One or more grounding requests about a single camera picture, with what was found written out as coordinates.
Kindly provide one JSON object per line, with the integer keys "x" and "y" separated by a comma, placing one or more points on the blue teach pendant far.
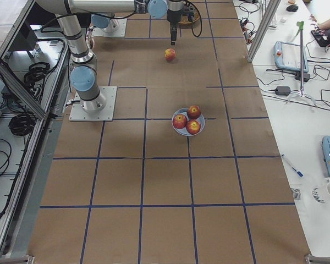
{"x": 287, "y": 56}

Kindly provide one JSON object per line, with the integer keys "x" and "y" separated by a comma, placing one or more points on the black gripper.
{"x": 172, "y": 16}

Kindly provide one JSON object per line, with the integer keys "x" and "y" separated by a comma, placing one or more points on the red apple plate right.
{"x": 179, "y": 121}

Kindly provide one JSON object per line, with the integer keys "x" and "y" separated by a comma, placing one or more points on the red apple plate left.
{"x": 193, "y": 112}

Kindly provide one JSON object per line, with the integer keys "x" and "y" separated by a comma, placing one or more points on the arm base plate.
{"x": 99, "y": 109}
{"x": 118, "y": 33}

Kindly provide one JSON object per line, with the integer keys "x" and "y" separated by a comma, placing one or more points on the red apple plate front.
{"x": 193, "y": 127}

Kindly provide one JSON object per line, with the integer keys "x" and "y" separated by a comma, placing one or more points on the red apple plate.
{"x": 193, "y": 112}
{"x": 179, "y": 121}
{"x": 193, "y": 127}

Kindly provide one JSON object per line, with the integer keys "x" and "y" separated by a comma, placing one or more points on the black computer mouse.
{"x": 292, "y": 8}

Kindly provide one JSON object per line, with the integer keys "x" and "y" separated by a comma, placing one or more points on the black power brick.
{"x": 282, "y": 90}

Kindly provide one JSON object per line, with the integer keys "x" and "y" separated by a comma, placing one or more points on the aluminium frame rail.
{"x": 12, "y": 82}

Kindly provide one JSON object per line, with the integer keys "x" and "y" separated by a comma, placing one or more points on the red yellow apple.
{"x": 170, "y": 54}

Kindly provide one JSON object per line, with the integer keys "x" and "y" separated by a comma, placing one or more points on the woven wicker basket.
{"x": 183, "y": 22}

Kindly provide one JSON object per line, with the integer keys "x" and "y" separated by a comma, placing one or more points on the light blue plate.
{"x": 184, "y": 131}

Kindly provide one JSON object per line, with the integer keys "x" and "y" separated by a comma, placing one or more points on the aluminium profile post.
{"x": 262, "y": 28}

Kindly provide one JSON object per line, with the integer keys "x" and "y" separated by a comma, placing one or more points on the grabber stick tool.
{"x": 301, "y": 92}

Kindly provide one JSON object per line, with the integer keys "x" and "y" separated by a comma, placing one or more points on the blue white pen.
{"x": 289, "y": 163}

